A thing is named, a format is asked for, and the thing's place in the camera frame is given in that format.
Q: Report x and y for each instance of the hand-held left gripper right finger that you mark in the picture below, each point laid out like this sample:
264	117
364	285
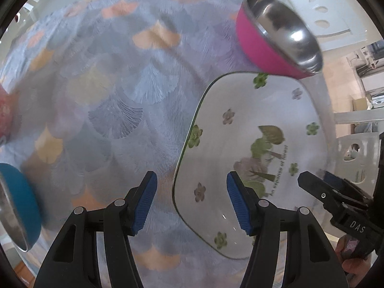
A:
240	207

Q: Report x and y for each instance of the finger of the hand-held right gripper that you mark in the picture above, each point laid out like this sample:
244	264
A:
322	195
349	187

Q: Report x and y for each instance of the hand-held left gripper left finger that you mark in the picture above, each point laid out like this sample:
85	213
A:
144	207

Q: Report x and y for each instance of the square forest print plate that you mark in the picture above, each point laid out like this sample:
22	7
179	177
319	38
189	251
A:
216	156

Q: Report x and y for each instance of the blue steel bowl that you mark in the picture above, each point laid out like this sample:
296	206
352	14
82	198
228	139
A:
21	198

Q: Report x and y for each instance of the pink steel bowl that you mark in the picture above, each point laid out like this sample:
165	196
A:
264	48

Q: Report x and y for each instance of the red patterned ceramic bowl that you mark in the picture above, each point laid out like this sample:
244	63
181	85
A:
6	111

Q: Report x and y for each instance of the person's right hand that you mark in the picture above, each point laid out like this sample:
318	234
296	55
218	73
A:
352	264

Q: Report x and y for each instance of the white chair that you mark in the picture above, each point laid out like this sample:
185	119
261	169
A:
354	144
339	9

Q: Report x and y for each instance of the leaf pattern table mat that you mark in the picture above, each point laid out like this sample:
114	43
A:
105	96

